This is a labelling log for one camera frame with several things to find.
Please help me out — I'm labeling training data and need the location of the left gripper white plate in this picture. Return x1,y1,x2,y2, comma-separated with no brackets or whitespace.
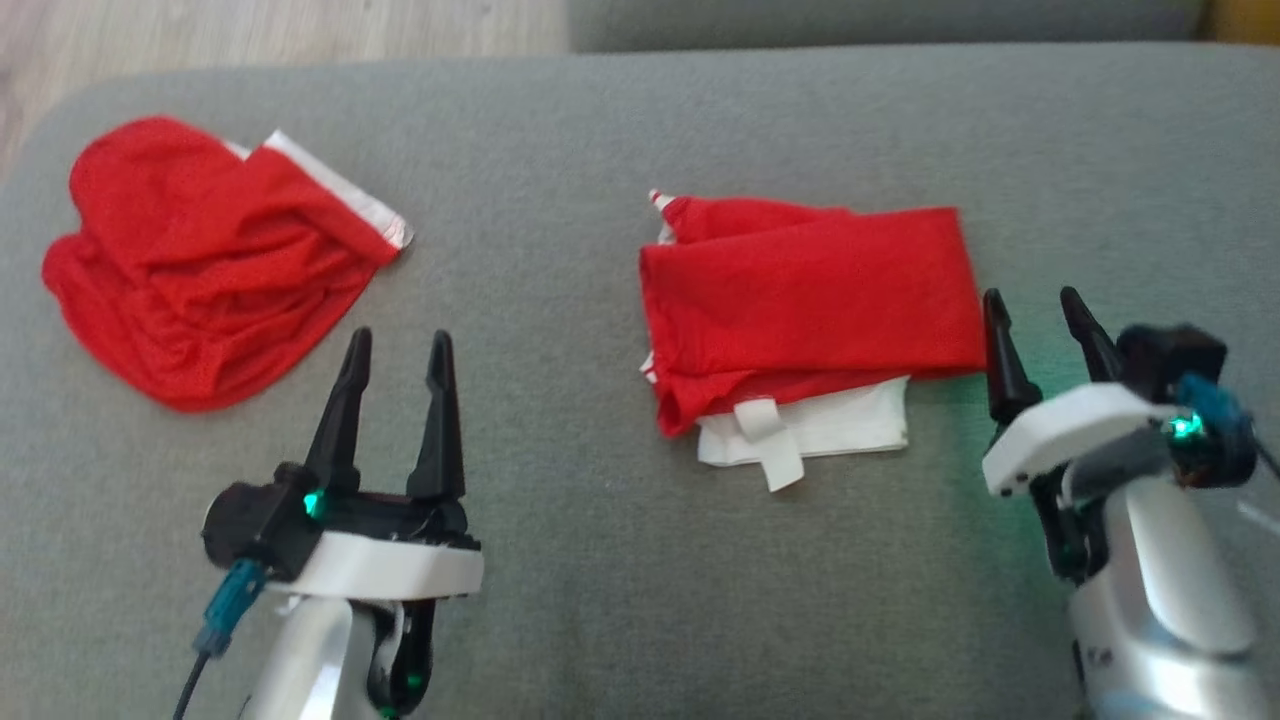
265,327,486,601

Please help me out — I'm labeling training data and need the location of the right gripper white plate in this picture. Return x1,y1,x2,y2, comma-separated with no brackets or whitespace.
982,287,1186,581

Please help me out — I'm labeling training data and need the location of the red basketball jersey white lining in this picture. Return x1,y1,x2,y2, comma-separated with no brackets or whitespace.
638,190,989,493

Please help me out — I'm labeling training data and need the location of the red shorts white waistband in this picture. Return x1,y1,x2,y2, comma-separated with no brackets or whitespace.
42,115,414,413

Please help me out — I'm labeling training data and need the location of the small grey sofa seat cushion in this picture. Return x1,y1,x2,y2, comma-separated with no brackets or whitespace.
568,0,1211,53

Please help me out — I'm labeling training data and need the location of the yellow sofa backrest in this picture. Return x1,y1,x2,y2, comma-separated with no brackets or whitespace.
1200,0,1280,46

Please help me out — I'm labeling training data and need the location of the right cable with teal plug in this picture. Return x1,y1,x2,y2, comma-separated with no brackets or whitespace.
1170,375,1280,491

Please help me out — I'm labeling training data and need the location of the cable with teal plug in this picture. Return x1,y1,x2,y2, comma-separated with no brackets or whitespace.
1170,375,1280,491
175,558,269,720

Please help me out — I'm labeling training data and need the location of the left cable with teal plug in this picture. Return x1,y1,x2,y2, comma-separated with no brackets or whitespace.
175,558,269,720

